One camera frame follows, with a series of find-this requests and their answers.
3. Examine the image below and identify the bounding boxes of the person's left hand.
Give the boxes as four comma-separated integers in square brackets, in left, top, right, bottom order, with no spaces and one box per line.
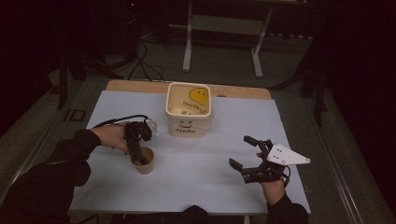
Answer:
[90,122,131,156]

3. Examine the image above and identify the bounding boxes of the brown paper cup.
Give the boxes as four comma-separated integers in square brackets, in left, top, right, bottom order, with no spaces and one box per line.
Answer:
[130,147,155,175]

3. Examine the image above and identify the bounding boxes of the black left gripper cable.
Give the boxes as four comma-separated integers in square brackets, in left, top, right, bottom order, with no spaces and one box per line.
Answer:
[92,114,151,129]

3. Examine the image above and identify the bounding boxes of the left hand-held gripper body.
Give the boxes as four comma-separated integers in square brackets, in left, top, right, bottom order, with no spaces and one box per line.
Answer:
[122,118,160,145]

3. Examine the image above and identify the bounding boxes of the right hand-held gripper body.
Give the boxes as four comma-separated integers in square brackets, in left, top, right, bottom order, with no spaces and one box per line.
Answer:
[241,139,312,185]

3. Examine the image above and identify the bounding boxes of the white metal table frame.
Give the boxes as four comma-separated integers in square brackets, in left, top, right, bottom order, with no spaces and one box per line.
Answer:
[181,0,276,79]

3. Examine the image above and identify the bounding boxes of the white table sheet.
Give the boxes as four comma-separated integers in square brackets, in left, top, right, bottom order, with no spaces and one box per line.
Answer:
[68,90,312,216]

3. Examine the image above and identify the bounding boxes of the black floor cables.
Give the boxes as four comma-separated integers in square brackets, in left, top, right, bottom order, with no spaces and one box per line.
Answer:
[126,39,166,83]

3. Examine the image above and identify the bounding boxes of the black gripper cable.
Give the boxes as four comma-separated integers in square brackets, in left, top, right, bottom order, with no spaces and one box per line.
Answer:
[92,114,151,129]
[279,165,292,189]

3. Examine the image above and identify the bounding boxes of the cream bucket with smiley face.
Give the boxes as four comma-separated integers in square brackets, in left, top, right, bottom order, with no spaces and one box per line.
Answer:
[164,81,214,139]

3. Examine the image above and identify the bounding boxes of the person's dark clothed body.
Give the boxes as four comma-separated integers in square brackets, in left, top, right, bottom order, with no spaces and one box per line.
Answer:
[120,204,251,224]

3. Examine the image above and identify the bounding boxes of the person's right hand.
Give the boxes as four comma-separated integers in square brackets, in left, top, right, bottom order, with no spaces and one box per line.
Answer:
[255,151,290,207]

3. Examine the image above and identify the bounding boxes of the black metal stand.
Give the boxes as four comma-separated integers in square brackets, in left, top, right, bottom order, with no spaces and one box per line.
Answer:
[297,62,332,127]

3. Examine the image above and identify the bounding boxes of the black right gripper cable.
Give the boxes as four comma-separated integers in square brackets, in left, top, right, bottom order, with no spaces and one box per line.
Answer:
[279,165,292,189]

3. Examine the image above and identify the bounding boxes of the dark floor socket box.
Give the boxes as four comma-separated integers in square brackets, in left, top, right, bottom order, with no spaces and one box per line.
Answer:
[64,108,87,122]

